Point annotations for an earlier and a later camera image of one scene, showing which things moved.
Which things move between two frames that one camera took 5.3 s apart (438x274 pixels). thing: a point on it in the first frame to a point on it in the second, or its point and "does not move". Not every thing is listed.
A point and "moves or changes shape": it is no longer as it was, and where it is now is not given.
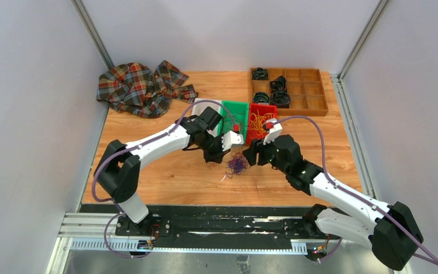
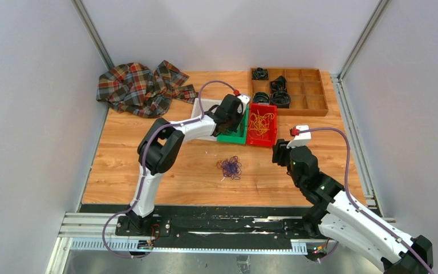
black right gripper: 256,146 to 280,150
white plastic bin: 201,104 does not move
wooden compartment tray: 305,87 does not move
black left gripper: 217,157 to 239,117
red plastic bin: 258,113 does not move
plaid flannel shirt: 135,89 does not move
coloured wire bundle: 237,164 moves or changes shape
